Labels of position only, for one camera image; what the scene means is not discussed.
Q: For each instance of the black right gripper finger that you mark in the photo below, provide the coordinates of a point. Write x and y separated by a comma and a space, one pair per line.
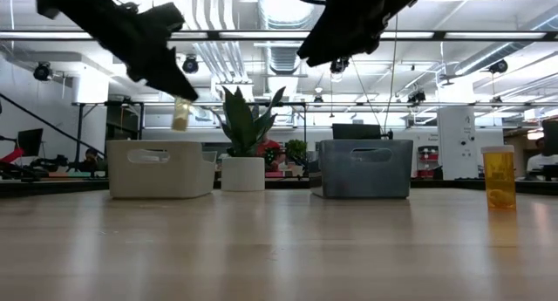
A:
316, 35
344, 41

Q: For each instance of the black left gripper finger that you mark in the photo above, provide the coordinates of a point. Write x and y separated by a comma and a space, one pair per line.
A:
141, 63
174, 70

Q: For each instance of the pale yellow pill bottle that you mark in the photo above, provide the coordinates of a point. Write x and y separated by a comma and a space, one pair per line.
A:
180, 118

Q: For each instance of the large amber pill bottle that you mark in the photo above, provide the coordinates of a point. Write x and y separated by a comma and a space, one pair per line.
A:
499, 179

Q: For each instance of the black background robot arm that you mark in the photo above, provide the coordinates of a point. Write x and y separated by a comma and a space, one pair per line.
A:
48, 166

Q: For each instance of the white plastic bin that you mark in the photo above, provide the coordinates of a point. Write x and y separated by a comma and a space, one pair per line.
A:
174, 179

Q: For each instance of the grey plastic bin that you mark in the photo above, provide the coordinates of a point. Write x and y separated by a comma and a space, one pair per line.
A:
362, 179

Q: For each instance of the black ceiling spotlight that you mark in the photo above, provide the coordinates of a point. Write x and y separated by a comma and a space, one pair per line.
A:
192, 65
339, 67
417, 96
42, 72
498, 66

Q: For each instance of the black cabinet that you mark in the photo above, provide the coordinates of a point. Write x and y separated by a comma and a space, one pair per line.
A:
124, 122

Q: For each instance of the black wide monitor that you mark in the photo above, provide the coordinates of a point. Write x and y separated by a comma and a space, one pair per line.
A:
355, 132

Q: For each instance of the person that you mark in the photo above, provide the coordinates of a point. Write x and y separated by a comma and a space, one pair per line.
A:
539, 160
91, 158
267, 147

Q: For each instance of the small green bushy plant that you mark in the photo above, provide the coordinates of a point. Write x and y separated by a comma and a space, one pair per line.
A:
297, 147

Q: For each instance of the snake plant in white pot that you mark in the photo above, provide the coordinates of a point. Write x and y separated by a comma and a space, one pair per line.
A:
243, 174

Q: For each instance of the black tilted panel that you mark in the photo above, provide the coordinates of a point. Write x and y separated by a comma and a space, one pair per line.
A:
30, 141

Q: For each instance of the red tool cart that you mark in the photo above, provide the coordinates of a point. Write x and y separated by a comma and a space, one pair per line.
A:
428, 161

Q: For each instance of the red bar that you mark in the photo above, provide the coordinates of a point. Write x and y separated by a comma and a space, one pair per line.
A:
11, 155

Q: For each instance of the silver round ventilation duct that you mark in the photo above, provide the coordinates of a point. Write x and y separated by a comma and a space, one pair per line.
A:
283, 13

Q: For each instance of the long black ceiling light rail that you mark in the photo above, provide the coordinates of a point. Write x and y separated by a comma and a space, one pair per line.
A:
440, 35

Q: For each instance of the black aluminium rig frame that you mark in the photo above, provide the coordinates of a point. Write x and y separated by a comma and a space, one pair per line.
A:
26, 188

